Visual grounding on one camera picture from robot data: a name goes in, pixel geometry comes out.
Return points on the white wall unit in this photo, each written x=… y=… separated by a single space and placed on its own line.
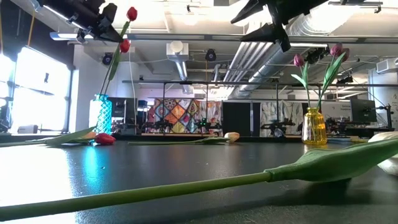
x=387 y=65

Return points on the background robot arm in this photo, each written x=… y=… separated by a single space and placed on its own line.
x=276 y=127
x=162 y=126
x=206 y=124

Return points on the blue lattice vase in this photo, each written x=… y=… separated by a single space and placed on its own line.
x=104 y=115

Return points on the red tulip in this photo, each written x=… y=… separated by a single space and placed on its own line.
x=125 y=46
x=105 y=139
x=132 y=14

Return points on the overhead frame bar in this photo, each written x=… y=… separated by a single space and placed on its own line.
x=202 y=37

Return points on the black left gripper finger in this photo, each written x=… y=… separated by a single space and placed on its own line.
x=110 y=14
x=107 y=34

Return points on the black computer screen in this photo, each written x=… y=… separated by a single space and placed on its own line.
x=121 y=109

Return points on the black monitor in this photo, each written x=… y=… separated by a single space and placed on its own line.
x=363 y=110

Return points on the black round ceiling device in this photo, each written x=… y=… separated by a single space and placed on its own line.
x=107 y=58
x=210 y=55

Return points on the white floral curtain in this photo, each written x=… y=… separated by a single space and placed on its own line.
x=283 y=112

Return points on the silver ventilation duct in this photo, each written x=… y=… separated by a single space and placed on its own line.
x=264 y=59

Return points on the yellow glass vase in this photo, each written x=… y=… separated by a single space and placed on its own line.
x=314 y=130

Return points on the black partition panel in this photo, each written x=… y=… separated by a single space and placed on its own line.
x=237 y=118

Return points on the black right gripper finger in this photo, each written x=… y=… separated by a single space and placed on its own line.
x=252 y=9
x=270 y=32

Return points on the colourful patterned curtain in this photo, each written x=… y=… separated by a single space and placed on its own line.
x=183 y=113

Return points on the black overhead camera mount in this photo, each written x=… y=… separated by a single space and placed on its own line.
x=354 y=3

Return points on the bright window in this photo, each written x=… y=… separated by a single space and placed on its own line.
x=40 y=93

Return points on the white ceiling vent unit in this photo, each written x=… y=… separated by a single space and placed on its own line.
x=177 y=51

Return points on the purple tulip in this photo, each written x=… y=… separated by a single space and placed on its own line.
x=336 y=49
x=298 y=60
x=346 y=53

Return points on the black background frame rack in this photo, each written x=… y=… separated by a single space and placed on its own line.
x=217 y=82

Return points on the white tulip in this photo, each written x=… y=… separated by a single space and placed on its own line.
x=326 y=161
x=232 y=137

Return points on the white box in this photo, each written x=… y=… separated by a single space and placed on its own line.
x=28 y=128

